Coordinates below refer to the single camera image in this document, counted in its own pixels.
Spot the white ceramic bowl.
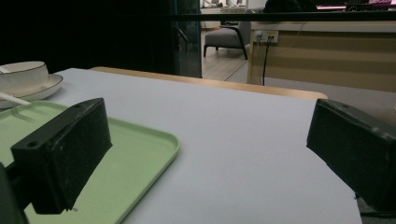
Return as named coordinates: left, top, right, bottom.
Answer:
left=0, top=61, right=50, bottom=94

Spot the white ceramic plate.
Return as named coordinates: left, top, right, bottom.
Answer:
left=0, top=73, right=64, bottom=110

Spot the black power cable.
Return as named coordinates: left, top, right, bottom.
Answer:
left=262, top=36, right=275, bottom=87

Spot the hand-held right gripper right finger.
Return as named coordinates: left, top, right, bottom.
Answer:
left=305, top=98, right=396, bottom=213

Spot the white chopstick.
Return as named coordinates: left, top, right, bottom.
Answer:
left=0, top=91, right=32, bottom=106

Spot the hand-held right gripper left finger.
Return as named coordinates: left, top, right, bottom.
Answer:
left=10, top=97, right=113, bottom=216

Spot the white wall socket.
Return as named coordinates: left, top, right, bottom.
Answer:
left=253, top=30, right=279, bottom=43

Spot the light green plastic tray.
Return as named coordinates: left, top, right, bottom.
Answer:
left=0, top=100, right=180, bottom=224

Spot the black horizontal metal bar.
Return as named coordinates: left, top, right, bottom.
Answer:
left=174, top=10, right=396, bottom=22

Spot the grey armchair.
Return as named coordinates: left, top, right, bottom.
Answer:
left=203, top=21, right=252, bottom=61

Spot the beige wooden counter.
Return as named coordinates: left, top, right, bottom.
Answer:
left=247, top=21, right=396, bottom=93

